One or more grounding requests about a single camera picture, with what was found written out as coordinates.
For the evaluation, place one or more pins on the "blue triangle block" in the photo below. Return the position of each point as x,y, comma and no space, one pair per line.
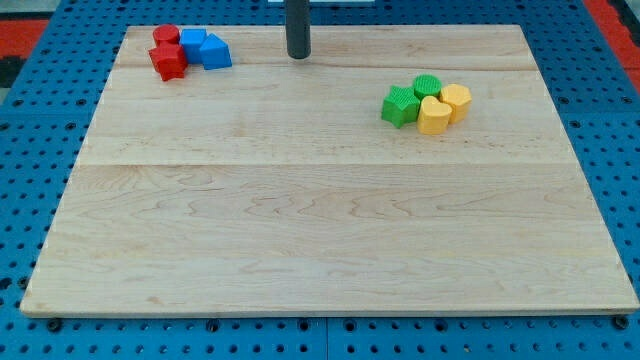
215,53

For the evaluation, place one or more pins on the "wooden board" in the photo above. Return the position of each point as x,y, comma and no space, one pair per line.
274,188

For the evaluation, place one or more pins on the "green star block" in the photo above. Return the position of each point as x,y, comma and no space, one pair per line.
400,106

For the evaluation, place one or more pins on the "yellow heart block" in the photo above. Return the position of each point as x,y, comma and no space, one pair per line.
433,117

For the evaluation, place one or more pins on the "green cylinder block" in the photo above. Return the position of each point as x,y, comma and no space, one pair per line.
426,85

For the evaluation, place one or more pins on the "yellow hexagon block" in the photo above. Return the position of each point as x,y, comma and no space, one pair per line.
459,98

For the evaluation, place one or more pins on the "blue cube block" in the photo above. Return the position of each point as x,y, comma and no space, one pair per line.
191,40

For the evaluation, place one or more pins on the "red star block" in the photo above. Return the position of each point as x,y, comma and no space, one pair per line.
169,61

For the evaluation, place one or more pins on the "red cylinder block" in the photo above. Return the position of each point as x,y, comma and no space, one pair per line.
166,34

